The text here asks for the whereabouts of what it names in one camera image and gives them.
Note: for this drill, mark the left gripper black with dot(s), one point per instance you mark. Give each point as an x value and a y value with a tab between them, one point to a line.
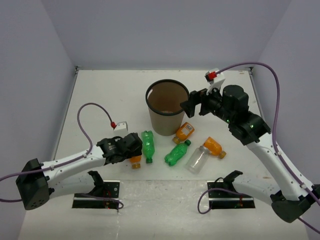
136	152

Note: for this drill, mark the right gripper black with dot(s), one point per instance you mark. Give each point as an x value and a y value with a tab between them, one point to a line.
196	97

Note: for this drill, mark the green bottle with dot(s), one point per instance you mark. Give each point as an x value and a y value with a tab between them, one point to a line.
177	153
148	145

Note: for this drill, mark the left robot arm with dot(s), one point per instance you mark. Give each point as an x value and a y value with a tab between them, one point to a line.
40	182

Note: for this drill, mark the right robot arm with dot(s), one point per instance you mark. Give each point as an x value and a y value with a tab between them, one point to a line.
292	194

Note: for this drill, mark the brown cardboard bin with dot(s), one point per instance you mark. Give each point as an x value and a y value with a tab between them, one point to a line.
163	99

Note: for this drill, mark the orange bottle with label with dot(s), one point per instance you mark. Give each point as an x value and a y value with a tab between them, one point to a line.
183	133

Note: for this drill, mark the clear plastic bottle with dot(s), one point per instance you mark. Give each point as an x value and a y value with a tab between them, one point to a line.
198	159

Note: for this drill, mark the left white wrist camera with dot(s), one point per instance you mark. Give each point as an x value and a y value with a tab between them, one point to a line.
121	128

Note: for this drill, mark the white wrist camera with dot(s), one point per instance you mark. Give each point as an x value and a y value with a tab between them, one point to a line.
215	80
121	128

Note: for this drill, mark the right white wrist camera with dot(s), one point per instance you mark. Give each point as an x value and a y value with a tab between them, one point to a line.
215	80

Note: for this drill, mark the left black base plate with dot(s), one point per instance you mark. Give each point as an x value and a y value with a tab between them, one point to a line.
110	189

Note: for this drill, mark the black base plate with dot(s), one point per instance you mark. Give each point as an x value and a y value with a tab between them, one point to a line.
110	189
221	200

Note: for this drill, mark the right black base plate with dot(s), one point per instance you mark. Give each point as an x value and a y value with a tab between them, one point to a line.
221	200

